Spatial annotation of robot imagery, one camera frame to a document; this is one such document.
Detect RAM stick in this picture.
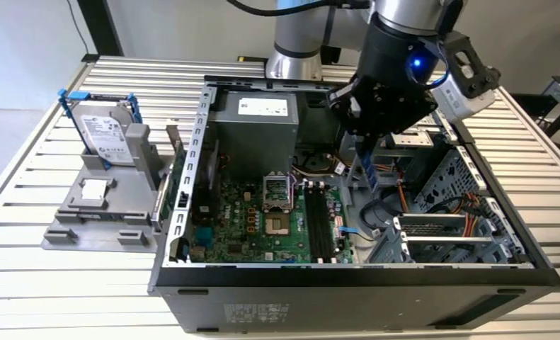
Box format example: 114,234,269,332
59,211,143,218
356,136,380,194

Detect RAM slot white clips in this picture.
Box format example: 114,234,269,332
317,181,337,264
305,181,323,264

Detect grey power supply unit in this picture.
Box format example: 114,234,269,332
209,91,299,180

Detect thin metal locking lever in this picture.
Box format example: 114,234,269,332
289,171,299,213

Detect silver perforated disk bay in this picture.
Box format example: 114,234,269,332
368,212,529,265

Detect CPU socket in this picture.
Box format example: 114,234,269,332
263,210,293,237

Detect black case fan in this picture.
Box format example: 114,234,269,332
202,140,221,201

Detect green motherboard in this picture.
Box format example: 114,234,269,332
189,178,356,265

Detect black open PC case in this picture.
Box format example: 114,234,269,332
146,72,560,334

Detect hard disk in blue carrier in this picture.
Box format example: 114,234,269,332
55,90,141,169

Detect grey plastic parts rack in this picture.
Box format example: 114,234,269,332
39,123,179,253

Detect silver CPU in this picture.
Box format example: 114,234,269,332
78,180,107,200

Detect black camera bracket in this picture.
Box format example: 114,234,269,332
441,30,504,101

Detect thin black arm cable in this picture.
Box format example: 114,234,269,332
319,0,337,49

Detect white yellow wire bundle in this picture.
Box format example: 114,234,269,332
289,150,349,180

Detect single orange wire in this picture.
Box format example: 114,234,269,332
396,178,406,215

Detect black looped cable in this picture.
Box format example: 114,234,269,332
357,198,396,242

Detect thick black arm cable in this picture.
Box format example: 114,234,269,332
225,0,370,18

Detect silver socket cover frame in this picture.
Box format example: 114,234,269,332
261,172,293,210

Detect red orange yellow wire bundle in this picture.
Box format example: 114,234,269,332
461,193,481,239

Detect black upright post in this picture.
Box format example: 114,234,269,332
77,0,123,57

